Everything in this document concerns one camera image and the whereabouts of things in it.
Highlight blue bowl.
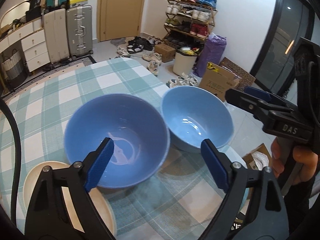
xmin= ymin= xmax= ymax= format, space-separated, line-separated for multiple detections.
xmin=64 ymin=94 xmax=170 ymax=190
xmin=160 ymin=86 xmax=234 ymax=153

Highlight person's right hand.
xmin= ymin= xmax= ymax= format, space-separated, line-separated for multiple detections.
xmin=271 ymin=137 xmax=318 ymax=185

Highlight cream plate near bottom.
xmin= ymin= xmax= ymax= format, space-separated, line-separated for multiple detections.
xmin=23 ymin=161 xmax=117 ymax=237

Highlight large cardboard box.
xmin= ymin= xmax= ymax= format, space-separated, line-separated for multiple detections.
xmin=199 ymin=62 xmax=241 ymax=102

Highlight purple bag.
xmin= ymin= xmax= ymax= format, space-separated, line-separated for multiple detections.
xmin=193 ymin=33 xmax=227 ymax=77

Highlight white trash bin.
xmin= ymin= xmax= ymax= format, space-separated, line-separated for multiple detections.
xmin=172 ymin=47 xmax=198 ymax=76

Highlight small cardboard box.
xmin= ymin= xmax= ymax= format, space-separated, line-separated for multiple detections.
xmin=154 ymin=44 xmax=176 ymax=63

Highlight wooden shoe rack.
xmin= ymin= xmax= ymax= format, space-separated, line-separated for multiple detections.
xmin=163 ymin=0 xmax=217 ymax=48

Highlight black sandals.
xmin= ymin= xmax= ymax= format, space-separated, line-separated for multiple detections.
xmin=127 ymin=36 xmax=154 ymax=54

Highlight woven laundry basket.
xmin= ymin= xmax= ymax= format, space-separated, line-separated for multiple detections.
xmin=2 ymin=49 xmax=28 ymax=89

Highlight white sneaker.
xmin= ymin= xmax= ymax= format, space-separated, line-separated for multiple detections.
xmin=117 ymin=46 xmax=131 ymax=58

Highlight white drawer dresser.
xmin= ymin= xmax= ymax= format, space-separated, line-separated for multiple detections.
xmin=1 ymin=17 xmax=50 ymax=73

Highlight wooden door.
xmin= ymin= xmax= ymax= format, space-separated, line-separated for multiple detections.
xmin=97 ymin=0 xmax=145 ymax=42

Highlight beige hard suitcase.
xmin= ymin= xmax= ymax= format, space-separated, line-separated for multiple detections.
xmin=43 ymin=8 xmax=70 ymax=64

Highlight silver aluminium suitcase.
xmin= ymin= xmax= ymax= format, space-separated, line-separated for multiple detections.
xmin=66 ymin=4 xmax=93 ymax=59

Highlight black cable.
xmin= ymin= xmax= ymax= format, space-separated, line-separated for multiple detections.
xmin=0 ymin=97 xmax=22 ymax=230

